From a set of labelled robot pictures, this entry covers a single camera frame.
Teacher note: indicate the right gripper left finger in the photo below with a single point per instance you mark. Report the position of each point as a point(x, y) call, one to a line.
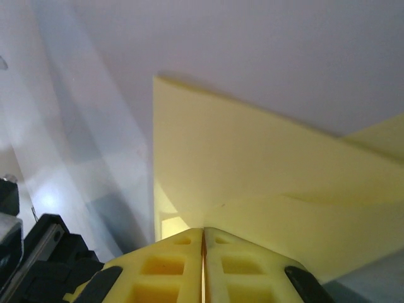
point(158, 268)

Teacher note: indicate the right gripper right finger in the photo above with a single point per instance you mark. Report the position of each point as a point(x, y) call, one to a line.
point(246, 271)

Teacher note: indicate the yellow cloth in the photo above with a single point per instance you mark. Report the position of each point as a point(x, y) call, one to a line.
point(252, 158)

